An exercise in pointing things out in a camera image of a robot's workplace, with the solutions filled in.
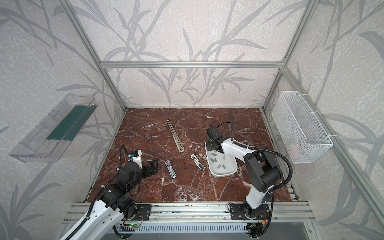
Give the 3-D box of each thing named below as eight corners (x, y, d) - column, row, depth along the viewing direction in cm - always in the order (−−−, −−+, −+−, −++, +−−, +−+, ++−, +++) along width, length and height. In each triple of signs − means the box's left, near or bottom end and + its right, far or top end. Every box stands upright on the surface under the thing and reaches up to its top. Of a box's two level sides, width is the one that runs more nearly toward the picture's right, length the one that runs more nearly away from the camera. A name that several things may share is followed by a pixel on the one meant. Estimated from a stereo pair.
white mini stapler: (201, 171, 89) (201, 169, 87) (190, 157, 95) (190, 155, 93) (205, 169, 90) (205, 167, 88) (194, 154, 96) (194, 152, 94)
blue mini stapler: (171, 179, 87) (170, 176, 83) (165, 164, 92) (163, 161, 89) (177, 176, 88) (176, 173, 84) (170, 162, 93) (169, 158, 90)
